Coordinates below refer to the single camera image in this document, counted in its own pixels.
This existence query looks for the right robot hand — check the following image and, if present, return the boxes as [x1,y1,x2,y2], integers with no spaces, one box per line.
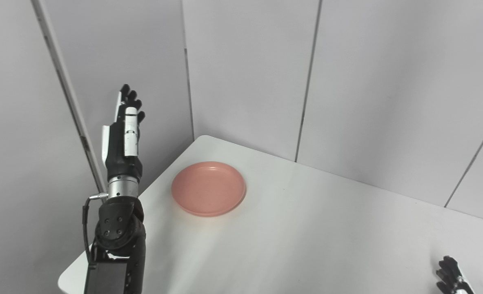
[436,256,475,294]

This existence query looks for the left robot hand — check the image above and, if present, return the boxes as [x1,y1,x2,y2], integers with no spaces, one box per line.
[101,84,146,180]

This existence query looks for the pink plate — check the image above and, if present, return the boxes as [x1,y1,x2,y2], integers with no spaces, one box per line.
[171,161,247,217]

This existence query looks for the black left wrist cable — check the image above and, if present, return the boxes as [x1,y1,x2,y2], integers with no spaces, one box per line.
[82,193,109,262]

